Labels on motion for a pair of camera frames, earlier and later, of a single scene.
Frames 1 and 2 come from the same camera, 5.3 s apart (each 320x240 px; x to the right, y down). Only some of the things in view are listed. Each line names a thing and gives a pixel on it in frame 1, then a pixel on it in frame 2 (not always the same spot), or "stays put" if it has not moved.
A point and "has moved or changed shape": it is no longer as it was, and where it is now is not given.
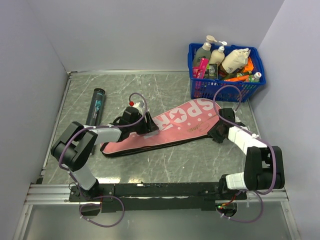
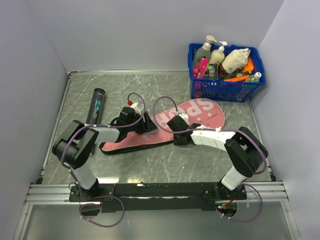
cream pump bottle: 218,55 stays put
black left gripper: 148,127 stays put
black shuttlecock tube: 95,110 stays put
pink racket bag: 190,122 has moved or changed shape
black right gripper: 212,132 to 177,143
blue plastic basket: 204,89 stays put
